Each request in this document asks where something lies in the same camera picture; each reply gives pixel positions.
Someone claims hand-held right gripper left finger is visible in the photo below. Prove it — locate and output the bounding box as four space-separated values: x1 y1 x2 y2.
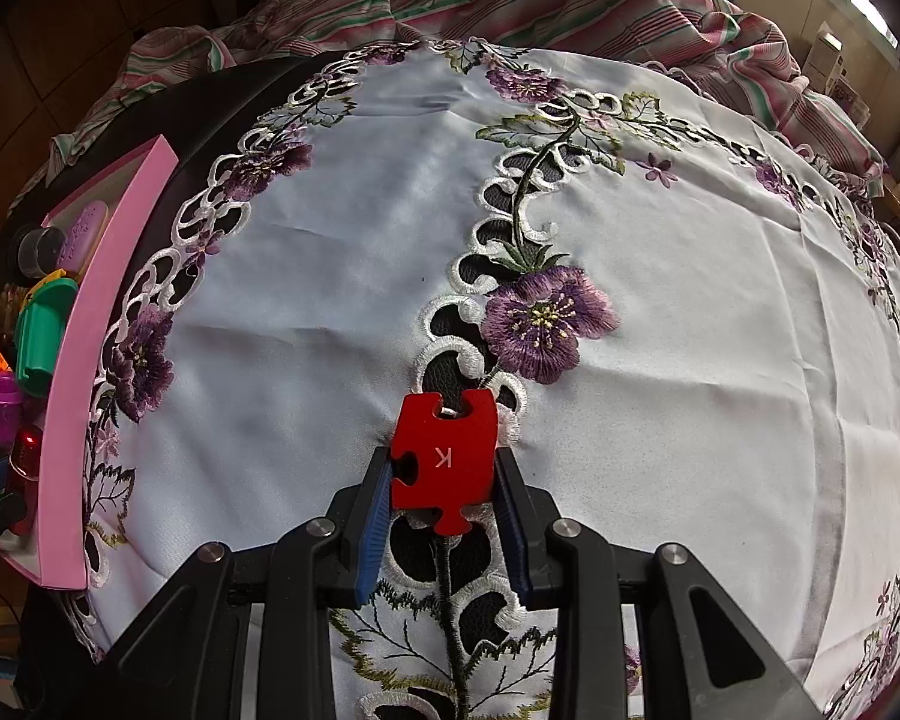
109 446 395 720

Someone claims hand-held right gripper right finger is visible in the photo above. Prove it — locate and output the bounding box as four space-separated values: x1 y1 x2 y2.
493 448 822 720

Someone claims red plastic toy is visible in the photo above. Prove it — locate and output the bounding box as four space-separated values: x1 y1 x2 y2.
9 426 44 537

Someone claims red puzzle piece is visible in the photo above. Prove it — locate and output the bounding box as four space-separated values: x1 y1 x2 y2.
388 388 500 539

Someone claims green plastic spool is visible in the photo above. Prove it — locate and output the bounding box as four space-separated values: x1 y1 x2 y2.
13 276 80 398

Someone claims pink box with white inside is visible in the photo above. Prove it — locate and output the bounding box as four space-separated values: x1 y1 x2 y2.
4 135 179 590

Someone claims black round jar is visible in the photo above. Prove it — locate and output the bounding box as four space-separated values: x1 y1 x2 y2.
15 225 65 278

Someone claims purple oval perforated case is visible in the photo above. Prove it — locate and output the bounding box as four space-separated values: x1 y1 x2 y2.
55 199 110 275

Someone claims white embroidered floral tablecloth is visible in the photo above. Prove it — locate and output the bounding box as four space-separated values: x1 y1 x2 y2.
67 37 900 720

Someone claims wooden wardrobe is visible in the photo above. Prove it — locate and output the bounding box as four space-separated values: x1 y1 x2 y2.
0 0 271 293

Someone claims pink green striped blanket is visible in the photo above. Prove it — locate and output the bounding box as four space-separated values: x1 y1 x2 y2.
11 0 890 196

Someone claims pink carton box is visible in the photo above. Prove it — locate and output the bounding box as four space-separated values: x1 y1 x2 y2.
832 71 871 125

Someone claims white carton box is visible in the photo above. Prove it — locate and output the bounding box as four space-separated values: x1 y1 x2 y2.
806 22 848 91

